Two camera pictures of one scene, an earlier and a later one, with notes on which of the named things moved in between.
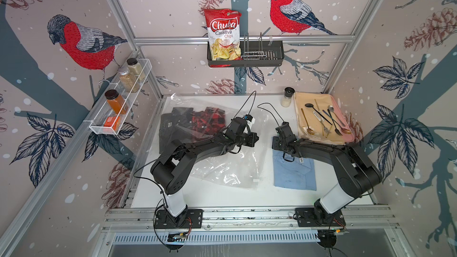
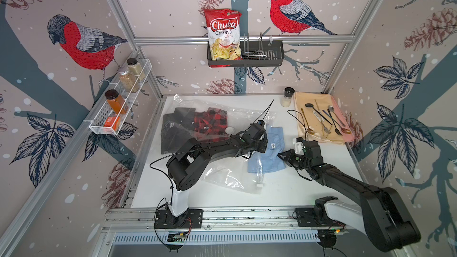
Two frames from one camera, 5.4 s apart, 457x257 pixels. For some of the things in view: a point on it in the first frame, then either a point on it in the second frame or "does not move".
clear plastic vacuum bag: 190,119 does not move
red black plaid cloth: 211,121 does not move
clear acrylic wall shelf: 110,115 does not move
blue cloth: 294,172 → 269,160
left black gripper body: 246,140 → 260,146
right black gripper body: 276,145 → 300,162
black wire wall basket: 254,52 does not move
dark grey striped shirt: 174,127 does not move
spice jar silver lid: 128,81 does not move
